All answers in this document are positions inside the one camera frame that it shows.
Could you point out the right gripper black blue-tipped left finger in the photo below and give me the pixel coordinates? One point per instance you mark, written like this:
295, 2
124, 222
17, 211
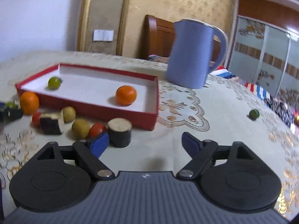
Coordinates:
57, 177

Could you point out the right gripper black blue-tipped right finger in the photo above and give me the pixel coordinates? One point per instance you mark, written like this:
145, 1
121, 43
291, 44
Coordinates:
231, 177

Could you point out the green tomato outside tray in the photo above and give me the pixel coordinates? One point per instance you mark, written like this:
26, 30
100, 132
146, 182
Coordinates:
11, 105

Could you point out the orange tangerine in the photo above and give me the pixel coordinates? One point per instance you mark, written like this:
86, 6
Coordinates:
126, 95
29, 103

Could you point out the red cherry tomato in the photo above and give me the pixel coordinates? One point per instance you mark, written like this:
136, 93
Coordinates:
35, 120
97, 129

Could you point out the black sugarcane piece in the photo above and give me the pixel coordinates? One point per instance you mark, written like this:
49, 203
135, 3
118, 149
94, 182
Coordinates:
52, 123
119, 130

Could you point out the yellow-brown fruit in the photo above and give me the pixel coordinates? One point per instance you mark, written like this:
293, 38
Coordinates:
69, 114
80, 128

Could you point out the green tomato in tray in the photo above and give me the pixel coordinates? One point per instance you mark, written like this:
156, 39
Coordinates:
54, 83

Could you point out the embroidered cream tablecloth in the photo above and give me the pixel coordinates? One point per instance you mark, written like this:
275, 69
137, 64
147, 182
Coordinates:
219, 112

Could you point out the dark green lime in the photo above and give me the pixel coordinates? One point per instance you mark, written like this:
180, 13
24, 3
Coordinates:
254, 114

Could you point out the dark floral blanket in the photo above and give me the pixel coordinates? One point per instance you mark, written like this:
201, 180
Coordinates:
285, 112

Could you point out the red cardboard tray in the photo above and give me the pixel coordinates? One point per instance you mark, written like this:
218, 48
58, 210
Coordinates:
91, 91

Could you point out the striped colourful bedding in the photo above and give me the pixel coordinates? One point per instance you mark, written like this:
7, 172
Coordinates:
245, 81

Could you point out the blue electric kettle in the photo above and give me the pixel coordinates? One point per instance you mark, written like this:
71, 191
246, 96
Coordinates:
191, 54

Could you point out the sliding door wardrobe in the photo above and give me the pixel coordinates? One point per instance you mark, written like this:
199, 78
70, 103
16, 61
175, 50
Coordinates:
265, 48

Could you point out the wooden bed headboard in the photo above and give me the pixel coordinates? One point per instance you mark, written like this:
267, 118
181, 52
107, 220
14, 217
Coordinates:
158, 36

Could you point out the gold wall frame moulding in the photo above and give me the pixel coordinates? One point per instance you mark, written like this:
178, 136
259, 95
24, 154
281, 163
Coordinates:
102, 14

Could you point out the white wall switch panel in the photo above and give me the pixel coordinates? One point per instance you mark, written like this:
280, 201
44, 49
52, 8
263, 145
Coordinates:
103, 35

